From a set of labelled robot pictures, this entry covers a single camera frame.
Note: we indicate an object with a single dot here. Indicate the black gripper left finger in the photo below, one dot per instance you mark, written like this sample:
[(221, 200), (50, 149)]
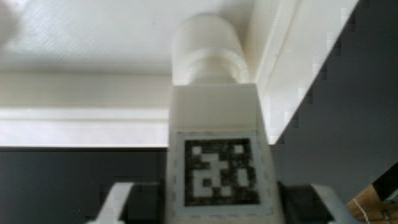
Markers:
[(132, 204)]

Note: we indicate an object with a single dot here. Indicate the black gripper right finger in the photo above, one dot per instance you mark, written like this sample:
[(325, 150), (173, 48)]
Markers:
[(313, 206)]

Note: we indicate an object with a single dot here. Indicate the white leg with tag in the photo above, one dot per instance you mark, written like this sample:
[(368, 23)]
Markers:
[(221, 185)]

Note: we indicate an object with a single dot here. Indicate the white square tabletop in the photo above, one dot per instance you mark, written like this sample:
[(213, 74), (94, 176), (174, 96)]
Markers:
[(85, 68)]

